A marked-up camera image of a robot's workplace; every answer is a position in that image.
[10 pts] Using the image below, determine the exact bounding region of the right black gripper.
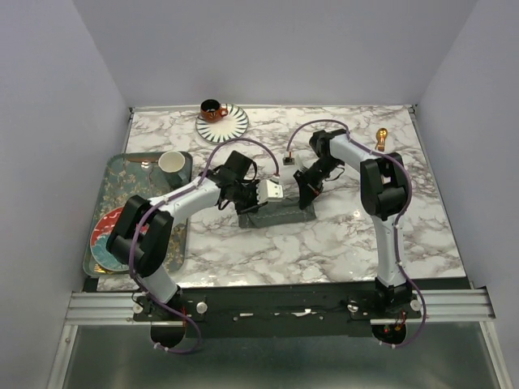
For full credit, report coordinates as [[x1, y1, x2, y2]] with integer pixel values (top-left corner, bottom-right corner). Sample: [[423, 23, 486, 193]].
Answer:
[[293, 156, 341, 209]]

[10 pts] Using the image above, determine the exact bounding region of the grey cloth napkin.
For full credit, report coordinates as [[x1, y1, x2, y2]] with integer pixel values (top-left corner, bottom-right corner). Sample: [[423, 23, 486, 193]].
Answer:
[[238, 197, 316, 229]]

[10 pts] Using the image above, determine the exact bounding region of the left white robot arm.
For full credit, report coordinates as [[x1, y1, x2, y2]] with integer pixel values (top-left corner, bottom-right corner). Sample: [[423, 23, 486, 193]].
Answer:
[[106, 151, 260, 320]]

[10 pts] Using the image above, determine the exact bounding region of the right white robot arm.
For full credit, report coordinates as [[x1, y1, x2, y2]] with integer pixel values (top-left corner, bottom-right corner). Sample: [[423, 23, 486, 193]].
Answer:
[[294, 130, 412, 318]]

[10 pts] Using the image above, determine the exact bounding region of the white striped saucer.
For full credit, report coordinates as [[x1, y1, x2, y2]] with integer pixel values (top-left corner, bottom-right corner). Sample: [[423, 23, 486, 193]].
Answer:
[[195, 103, 249, 144]]

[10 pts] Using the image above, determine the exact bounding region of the white and green cup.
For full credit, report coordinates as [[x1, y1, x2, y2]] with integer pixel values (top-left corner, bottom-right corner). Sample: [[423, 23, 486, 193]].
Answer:
[[157, 151, 192, 189]]

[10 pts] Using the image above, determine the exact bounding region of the red and black cup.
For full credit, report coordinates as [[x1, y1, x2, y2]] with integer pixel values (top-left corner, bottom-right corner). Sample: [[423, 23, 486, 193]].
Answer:
[[200, 99, 229, 122]]

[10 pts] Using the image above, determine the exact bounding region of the gold spoon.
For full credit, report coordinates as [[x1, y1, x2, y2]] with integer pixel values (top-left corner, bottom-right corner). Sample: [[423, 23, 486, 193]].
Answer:
[[375, 128, 388, 152]]

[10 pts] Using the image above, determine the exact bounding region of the silver spoon on tray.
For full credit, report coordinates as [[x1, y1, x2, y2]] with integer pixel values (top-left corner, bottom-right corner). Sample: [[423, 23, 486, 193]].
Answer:
[[140, 160, 154, 197]]

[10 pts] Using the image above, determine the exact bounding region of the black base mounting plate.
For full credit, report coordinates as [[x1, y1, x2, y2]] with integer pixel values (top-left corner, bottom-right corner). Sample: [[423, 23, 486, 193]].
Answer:
[[133, 277, 427, 340]]

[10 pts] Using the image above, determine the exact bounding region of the green floral tray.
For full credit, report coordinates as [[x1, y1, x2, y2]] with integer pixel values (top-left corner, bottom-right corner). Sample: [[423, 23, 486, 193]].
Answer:
[[83, 152, 173, 278]]

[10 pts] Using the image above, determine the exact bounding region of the red and blue plate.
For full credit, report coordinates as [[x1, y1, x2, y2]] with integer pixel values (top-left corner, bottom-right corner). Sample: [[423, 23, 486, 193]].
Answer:
[[89, 207, 128, 273]]

